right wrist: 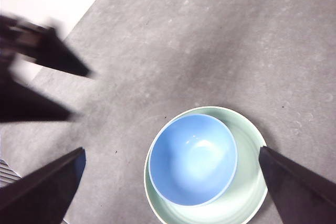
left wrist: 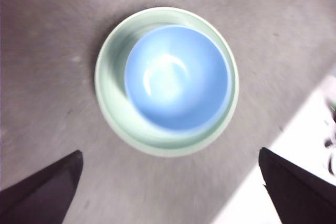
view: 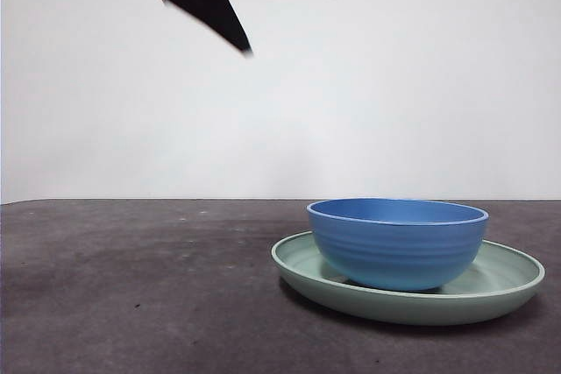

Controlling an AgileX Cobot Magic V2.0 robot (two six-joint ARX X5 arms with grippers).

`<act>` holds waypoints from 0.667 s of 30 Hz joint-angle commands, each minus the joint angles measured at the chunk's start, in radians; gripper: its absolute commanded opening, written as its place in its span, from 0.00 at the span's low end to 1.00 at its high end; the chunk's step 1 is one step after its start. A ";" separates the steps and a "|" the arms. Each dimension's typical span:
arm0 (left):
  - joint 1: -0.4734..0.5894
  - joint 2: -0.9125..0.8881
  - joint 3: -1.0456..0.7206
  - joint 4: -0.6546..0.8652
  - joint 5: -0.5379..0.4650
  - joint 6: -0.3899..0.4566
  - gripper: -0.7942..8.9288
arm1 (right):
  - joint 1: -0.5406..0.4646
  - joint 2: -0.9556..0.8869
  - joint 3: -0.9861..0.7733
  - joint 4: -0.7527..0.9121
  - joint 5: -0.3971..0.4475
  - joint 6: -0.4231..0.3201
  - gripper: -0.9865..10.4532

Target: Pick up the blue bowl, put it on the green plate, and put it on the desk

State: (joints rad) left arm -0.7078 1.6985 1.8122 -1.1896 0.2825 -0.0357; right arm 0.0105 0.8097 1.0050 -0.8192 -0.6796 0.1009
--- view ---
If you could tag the blue ribbed bowl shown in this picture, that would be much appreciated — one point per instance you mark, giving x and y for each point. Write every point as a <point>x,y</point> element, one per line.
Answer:
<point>394,251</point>

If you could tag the green round plate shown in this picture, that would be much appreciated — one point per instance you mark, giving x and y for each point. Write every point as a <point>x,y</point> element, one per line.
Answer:
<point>394,309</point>

